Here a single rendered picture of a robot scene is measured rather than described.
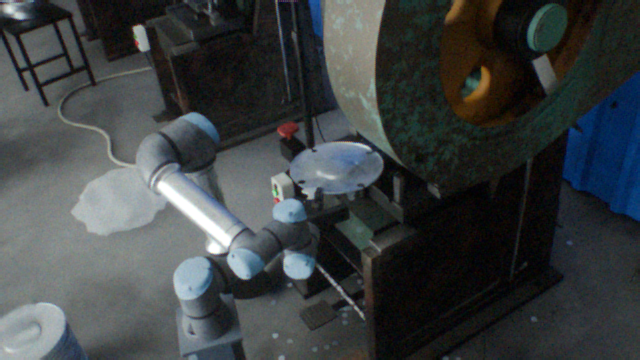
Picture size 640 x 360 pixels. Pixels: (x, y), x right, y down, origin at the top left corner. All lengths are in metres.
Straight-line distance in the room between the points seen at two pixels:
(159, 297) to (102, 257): 0.43
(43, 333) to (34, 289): 0.69
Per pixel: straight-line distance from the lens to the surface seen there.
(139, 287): 2.72
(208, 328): 1.80
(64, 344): 2.26
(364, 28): 1.12
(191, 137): 1.54
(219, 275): 1.73
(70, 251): 3.06
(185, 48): 3.15
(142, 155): 1.51
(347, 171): 1.76
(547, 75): 1.55
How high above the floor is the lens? 1.86
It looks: 37 degrees down
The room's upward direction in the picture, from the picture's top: 7 degrees counter-clockwise
